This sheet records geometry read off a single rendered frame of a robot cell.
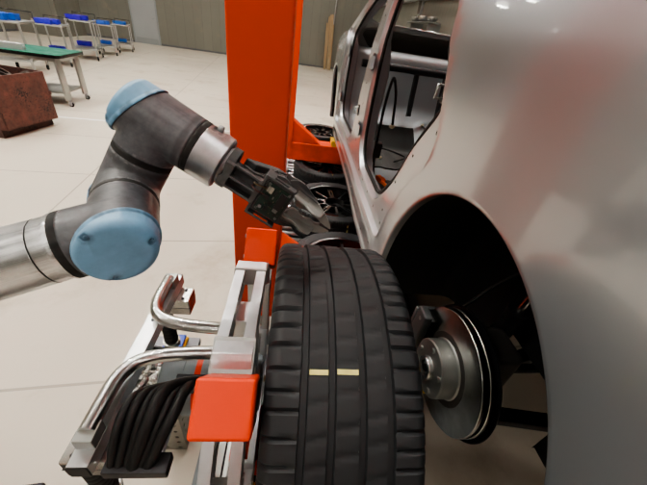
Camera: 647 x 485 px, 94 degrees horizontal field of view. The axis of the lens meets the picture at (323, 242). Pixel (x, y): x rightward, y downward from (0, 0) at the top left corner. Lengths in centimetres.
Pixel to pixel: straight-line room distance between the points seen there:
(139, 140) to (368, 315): 43
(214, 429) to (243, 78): 76
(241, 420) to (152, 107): 43
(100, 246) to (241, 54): 61
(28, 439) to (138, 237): 157
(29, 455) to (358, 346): 160
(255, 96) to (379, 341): 68
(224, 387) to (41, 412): 159
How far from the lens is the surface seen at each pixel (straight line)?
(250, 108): 91
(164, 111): 52
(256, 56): 89
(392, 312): 52
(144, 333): 75
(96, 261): 45
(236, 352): 51
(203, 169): 50
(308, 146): 294
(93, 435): 63
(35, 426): 195
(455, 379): 86
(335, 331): 48
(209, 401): 44
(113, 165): 56
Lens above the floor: 153
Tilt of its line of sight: 34 degrees down
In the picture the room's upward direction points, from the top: 9 degrees clockwise
